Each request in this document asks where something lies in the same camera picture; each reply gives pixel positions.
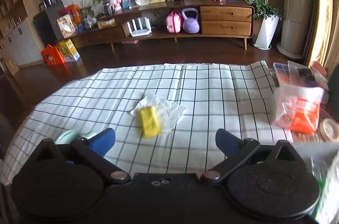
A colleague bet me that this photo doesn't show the mint green ceramic mug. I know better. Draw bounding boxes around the mint green ceramic mug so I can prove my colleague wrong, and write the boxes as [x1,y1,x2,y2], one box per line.
[54,129,100,145]

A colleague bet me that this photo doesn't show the yellow sponge in plastic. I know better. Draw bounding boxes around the yellow sponge in plastic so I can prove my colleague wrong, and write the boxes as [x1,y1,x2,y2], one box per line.
[130,94,186,138]

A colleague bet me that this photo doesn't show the white checkered tablecloth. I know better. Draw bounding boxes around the white checkered tablecloth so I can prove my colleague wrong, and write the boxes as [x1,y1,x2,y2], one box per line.
[1,61,292,184]

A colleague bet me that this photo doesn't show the orange white tissue pack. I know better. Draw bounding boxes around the orange white tissue pack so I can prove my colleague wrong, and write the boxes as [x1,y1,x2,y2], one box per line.
[270,83,325,134]

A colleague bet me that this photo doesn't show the yellow cardboard box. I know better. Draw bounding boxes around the yellow cardboard box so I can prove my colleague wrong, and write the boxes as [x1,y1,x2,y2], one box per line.
[58,39,81,63]

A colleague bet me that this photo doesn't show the orange gift bag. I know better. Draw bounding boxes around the orange gift bag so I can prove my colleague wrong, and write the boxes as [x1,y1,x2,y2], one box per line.
[41,44,65,67]

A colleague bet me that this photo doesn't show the white wifi router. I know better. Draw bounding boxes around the white wifi router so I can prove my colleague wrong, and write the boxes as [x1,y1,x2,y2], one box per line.
[126,17,152,38]

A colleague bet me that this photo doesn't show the wooden tv cabinet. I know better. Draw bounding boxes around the wooden tv cabinet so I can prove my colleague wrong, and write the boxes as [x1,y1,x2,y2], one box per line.
[71,0,254,48]

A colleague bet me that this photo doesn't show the purple kettlebell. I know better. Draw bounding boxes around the purple kettlebell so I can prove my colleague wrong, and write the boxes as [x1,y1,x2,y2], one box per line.
[182,8,200,34]

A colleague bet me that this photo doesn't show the pink small backpack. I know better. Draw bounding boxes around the pink small backpack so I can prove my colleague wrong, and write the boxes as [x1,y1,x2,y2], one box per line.
[165,11,182,33]

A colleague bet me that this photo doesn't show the yellow curtain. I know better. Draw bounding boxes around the yellow curtain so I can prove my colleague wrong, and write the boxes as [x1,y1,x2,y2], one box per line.
[304,0,333,65]

